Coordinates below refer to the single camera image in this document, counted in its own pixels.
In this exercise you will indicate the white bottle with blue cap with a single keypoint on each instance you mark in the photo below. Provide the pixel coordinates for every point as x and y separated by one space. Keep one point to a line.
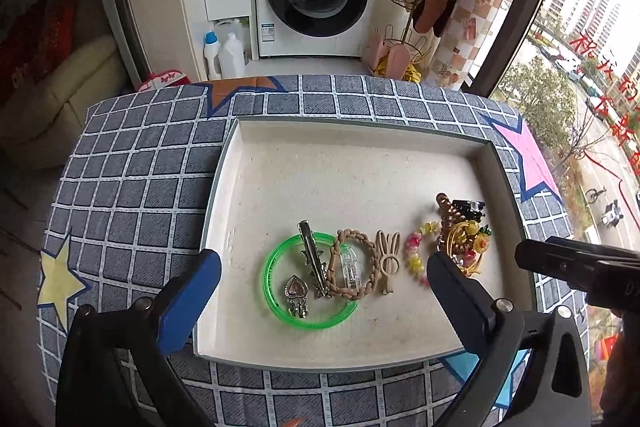
211 59

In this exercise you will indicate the black hair clip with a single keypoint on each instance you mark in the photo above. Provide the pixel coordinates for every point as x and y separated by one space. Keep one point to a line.
470 208

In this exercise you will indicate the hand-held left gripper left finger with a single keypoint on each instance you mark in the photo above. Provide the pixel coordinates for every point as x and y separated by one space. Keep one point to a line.
180 312

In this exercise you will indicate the silver heart dangle brooch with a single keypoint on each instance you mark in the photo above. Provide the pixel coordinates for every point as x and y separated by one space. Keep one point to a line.
296 292

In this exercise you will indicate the red cushion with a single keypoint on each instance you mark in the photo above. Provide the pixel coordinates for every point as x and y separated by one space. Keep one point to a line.
40 42

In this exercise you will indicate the cream sofa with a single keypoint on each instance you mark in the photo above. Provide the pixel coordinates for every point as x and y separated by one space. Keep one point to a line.
60 97

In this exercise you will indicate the red white slipper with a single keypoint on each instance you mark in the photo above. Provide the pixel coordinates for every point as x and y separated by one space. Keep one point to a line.
165 79

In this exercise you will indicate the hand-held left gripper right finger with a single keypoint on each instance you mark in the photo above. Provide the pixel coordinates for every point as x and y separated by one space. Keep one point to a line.
457 302

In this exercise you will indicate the white plastic jug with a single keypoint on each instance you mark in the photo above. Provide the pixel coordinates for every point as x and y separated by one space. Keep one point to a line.
232 59

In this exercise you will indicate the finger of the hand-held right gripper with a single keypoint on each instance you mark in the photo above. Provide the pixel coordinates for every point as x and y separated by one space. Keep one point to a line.
575 264

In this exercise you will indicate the green plastic bangle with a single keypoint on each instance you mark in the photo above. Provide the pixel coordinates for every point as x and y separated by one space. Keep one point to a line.
270 287

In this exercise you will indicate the pink checked curtain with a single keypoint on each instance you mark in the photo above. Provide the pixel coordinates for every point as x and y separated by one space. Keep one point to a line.
467 32

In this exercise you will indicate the white shallow cardboard tray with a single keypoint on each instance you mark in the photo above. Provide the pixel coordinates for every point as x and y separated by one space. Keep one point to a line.
350 172

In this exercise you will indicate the grey checked star tablecloth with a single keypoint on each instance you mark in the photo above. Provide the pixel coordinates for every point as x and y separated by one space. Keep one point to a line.
135 172

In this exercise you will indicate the pink slippers pair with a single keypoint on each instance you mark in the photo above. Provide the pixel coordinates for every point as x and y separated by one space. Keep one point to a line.
397 59

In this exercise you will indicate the beige rabbit hair clip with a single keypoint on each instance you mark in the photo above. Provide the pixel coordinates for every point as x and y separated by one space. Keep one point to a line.
387 264

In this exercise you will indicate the red window stickers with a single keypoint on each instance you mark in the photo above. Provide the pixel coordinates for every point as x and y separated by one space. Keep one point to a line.
600 57

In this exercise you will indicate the silver star hair clip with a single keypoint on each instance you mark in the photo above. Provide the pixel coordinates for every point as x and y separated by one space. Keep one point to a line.
312 252

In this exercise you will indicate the brown slippers pair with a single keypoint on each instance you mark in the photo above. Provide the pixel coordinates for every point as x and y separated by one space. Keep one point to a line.
432 12

